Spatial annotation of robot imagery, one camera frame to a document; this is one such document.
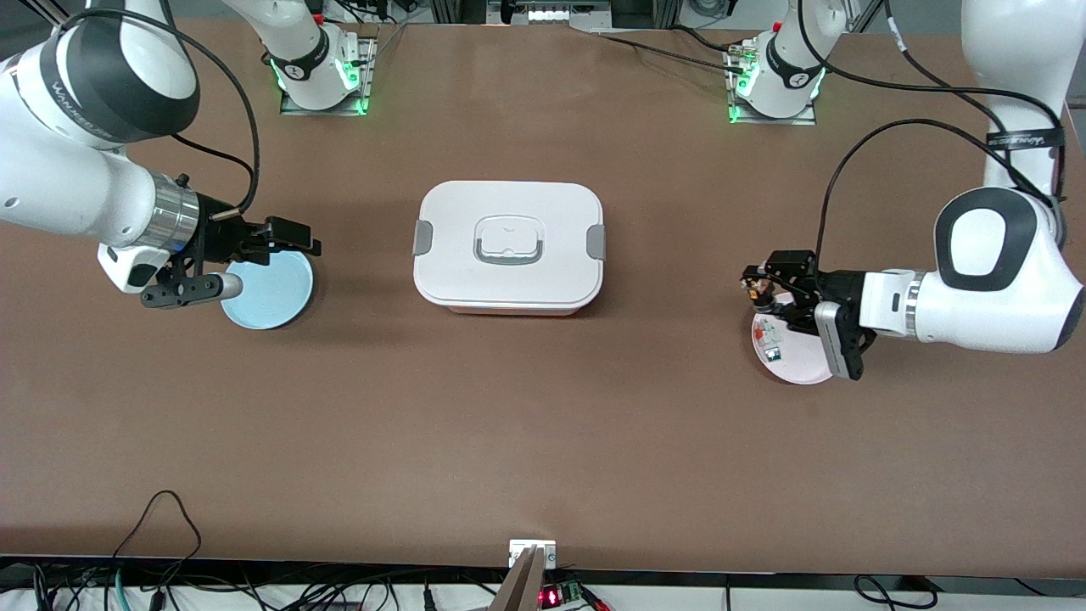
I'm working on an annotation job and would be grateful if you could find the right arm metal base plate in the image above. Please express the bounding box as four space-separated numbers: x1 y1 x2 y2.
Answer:
280 25 378 116

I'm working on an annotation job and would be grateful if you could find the white lidded lunch box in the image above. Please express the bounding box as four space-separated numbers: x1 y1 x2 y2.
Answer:
412 180 608 317

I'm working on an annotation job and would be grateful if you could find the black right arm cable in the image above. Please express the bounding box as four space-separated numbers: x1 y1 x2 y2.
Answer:
59 8 260 218

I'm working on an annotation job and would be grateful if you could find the aluminium frame rail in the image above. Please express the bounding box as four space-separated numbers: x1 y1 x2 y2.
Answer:
428 0 680 28

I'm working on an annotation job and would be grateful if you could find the white metal camera bracket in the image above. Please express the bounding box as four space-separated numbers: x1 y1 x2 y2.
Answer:
509 540 557 569

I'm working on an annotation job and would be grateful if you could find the thin black looped cable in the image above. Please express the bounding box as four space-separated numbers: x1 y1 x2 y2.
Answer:
110 490 203 565

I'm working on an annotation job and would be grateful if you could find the black cable to arm base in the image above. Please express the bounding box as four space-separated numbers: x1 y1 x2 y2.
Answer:
594 30 756 76

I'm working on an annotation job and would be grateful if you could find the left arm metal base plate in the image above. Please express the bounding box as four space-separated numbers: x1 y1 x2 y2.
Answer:
725 41 820 126

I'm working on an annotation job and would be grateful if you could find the circuit board with red LED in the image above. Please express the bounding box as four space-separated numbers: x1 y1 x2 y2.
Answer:
540 580 588 608

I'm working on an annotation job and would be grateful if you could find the pink round plate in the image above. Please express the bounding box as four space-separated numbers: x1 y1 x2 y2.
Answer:
752 307 837 385

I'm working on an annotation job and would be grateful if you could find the grey camera mount beam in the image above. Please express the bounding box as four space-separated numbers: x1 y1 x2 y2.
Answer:
490 546 548 611

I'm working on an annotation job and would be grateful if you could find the light blue round plate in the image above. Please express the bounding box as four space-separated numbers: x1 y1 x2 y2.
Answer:
221 251 315 330

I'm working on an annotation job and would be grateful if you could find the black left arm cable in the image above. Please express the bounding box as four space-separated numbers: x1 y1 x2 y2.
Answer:
798 0 1066 281

